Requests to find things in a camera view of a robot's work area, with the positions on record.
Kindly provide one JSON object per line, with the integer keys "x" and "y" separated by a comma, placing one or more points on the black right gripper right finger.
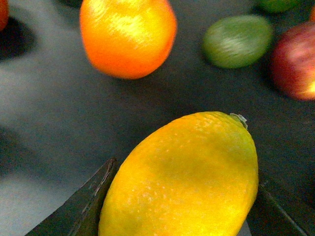
{"x": 277, "y": 212}

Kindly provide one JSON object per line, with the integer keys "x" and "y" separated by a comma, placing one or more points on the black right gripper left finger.
{"x": 80, "y": 214}

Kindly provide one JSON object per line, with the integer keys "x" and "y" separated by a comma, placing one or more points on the black fruit display tray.
{"x": 60, "y": 119}

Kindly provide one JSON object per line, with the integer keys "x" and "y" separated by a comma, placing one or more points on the red yellow apple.
{"x": 293, "y": 62}

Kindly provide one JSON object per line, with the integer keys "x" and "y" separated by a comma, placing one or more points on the dark green avocado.
{"x": 237, "y": 41}

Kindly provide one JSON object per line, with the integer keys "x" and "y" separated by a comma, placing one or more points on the large bumpy orange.
{"x": 127, "y": 39}

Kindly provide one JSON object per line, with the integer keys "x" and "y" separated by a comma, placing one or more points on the green lime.
{"x": 277, "y": 6}

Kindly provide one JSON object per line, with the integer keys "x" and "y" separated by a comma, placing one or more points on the persimmon with green calyx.
{"x": 4, "y": 14}

